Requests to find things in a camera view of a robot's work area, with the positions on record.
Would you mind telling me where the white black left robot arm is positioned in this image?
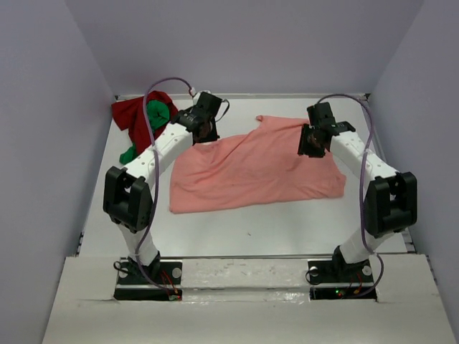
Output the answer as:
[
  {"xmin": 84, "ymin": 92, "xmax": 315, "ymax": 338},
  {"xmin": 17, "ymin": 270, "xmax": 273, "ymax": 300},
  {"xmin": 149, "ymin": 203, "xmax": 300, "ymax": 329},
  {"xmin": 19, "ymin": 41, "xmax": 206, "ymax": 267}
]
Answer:
[{"xmin": 103, "ymin": 91, "xmax": 228, "ymax": 283}]

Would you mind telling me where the pink t shirt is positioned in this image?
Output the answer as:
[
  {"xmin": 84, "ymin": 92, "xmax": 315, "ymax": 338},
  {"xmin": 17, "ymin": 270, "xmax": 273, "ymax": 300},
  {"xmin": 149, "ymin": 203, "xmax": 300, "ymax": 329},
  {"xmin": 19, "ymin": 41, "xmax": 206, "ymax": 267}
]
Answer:
[{"xmin": 169, "ymin": 115, "xmax": 346, "ymax": 214}]

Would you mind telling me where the dark red t shirt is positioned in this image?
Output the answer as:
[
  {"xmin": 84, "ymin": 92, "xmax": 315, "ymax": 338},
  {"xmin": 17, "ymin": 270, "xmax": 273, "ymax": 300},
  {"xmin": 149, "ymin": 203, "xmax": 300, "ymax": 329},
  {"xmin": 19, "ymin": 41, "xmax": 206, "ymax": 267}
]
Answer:
[{"xmin": 111, "ymin": 91, "xmax": 178, "ymax": 155}]

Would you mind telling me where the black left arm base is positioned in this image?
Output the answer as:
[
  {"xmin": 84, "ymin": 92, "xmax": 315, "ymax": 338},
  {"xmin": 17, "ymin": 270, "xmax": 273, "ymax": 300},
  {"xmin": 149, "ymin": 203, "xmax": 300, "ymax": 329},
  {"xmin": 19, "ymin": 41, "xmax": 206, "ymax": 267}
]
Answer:
[{"xmin": 113, "ymin": 258, "xmax": 183, "ymax": 302}]

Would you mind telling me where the green t shirt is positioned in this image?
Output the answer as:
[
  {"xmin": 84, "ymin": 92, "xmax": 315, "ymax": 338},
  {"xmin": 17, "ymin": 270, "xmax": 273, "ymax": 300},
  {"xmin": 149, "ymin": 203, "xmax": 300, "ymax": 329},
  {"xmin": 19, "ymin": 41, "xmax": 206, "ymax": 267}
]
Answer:
[{"xmin": 119, "ymin": 100, "xmax": 170, "ymax": 165}]

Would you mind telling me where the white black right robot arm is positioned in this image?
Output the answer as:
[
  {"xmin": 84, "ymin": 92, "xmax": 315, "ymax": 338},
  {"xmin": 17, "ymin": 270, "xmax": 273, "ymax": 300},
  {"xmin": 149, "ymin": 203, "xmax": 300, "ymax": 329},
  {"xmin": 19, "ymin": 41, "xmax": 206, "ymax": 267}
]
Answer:
[{"xmin": 298, "ymin": 102, "xmax": 417, "ymax": 281}]

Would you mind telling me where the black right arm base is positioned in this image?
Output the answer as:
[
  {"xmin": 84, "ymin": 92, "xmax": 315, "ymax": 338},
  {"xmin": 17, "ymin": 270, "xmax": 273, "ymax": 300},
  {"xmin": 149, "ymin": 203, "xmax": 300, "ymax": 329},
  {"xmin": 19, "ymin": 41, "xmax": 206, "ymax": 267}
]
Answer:
[{"xmin": 305, "ymin": 259, "xmax": 377, "ymax": 301}]

